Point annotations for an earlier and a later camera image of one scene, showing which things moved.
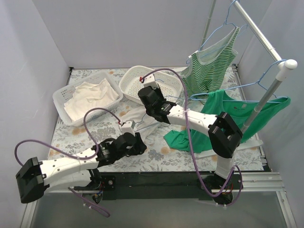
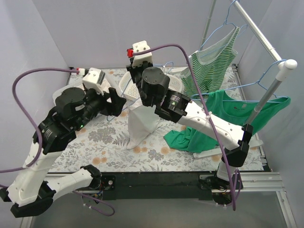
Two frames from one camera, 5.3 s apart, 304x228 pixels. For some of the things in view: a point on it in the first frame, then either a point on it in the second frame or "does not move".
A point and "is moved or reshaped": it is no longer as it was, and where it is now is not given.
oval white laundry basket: x=131 y=79 does not move
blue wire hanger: x=170 y=96 is moved or reshaped
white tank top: x=145 y=125 is moved or reshaped
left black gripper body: x=138 y=144 -> x=114 y=102
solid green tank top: x=217 y=102 does not move
